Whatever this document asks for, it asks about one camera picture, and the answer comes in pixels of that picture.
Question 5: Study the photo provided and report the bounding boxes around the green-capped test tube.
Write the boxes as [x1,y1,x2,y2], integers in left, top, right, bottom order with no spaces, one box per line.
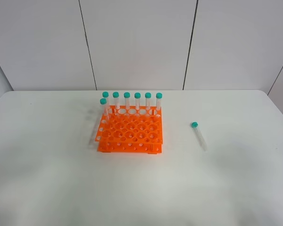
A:
[191,121,207,151]

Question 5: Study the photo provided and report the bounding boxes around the orange test tube rack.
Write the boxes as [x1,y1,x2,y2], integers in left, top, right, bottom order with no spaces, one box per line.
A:
[95,105,163,154]

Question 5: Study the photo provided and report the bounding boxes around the test tube second row left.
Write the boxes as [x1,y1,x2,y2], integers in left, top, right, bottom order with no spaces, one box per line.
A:
[100,98,109,120]

